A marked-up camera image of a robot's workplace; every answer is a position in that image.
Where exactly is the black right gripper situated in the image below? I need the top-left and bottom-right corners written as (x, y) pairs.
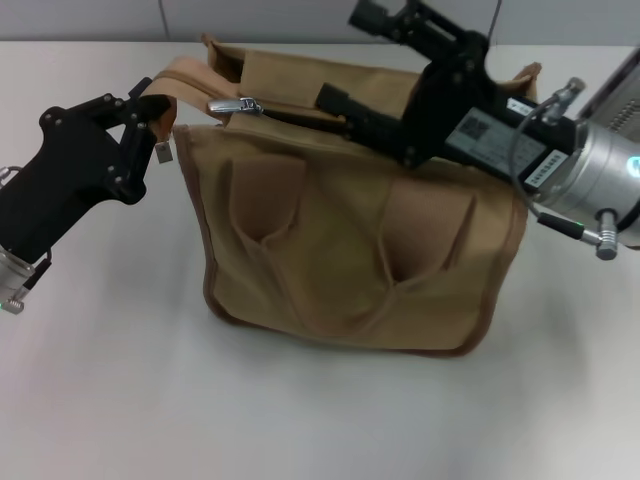
top-left (316, 0), bottom-right (577, 202)

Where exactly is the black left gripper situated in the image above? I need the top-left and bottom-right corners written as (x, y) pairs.
top-left (0, 76), bottom-right (177, 267)

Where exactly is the silver metal zipper pull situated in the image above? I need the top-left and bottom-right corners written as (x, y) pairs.
top-left (207, 95), bottom-right (264, 116)

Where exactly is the khaki fabric food bag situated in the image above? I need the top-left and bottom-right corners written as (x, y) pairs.
top-left (152, 32), bottom-right (544, 359)

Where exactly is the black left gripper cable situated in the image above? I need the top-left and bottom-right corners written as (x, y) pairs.
top-left (2, 249), bottom-right (54, 317)

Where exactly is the grey right gripper cable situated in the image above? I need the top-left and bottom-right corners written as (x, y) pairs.
top-left (513, 77), bottom-right (621, 262)

